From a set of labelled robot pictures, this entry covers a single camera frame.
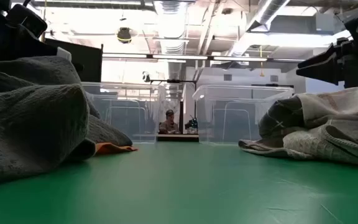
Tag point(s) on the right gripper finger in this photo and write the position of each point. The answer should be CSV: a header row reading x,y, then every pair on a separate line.
x,y
322,74
325,57

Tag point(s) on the white checked towel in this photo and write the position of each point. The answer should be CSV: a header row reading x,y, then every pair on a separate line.
x,y
337,109

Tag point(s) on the dark grey plaid towel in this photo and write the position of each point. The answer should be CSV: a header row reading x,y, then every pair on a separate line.
x,y
278,118

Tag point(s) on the light grey waffle towel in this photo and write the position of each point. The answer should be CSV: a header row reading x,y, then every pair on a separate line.
x,y
259,148
322,146

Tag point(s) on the orange towel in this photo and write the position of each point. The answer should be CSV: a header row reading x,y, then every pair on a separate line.
x,y
113,148

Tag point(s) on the clear plastic bin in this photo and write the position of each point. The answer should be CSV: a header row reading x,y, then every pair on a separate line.
x,y
228,118
129,118

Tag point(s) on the black background robot arm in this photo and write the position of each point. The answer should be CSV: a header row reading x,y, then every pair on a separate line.
x,y
192,125

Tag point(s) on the black partition panel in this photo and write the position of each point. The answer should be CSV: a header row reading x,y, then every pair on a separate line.
x,y
82,62

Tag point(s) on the white led light bar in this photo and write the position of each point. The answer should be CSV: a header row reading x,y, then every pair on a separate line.
x,y
180,57
239,58
287,59
124,56

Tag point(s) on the black boom stand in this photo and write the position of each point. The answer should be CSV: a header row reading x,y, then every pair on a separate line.
x,y
172,81
272,85

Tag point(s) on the black ceiling dome fixture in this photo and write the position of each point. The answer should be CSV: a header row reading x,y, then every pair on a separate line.
x,y
124,35

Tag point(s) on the white webcam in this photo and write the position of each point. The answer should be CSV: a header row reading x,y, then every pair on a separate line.
x,y
145,76

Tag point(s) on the person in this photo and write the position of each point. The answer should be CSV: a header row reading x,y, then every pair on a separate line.
x,y
168,126

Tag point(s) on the green table mat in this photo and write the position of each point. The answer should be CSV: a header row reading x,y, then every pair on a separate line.
x,y
179,193

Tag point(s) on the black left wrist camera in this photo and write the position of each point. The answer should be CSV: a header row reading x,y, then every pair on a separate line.
x,y
26,20

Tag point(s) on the grey round air duct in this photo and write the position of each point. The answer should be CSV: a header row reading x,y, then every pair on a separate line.
x,y
269,11

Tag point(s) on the silver corrugated air duct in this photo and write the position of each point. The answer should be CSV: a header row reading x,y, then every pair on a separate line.
x,y
170,18

